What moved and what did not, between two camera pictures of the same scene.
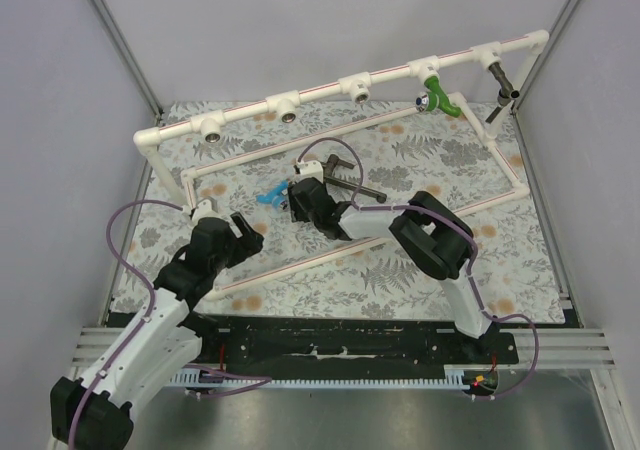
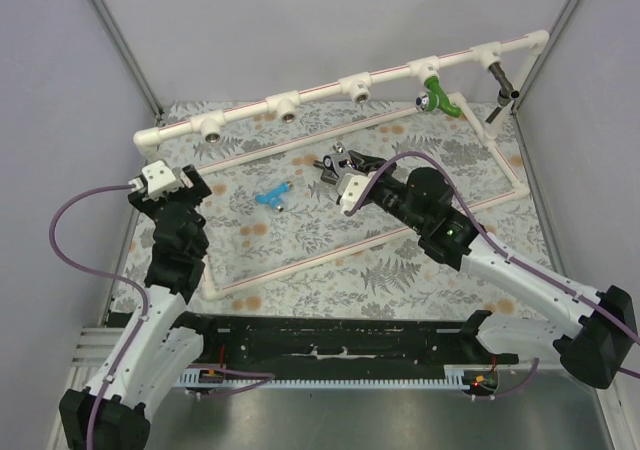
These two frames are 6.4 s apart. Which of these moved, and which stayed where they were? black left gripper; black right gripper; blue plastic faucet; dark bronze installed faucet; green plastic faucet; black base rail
Moved: black right gripper; black left gripper
Stayed: blue plastic faucet; green plastic faucet; black base rail; dark bronze installed faucet
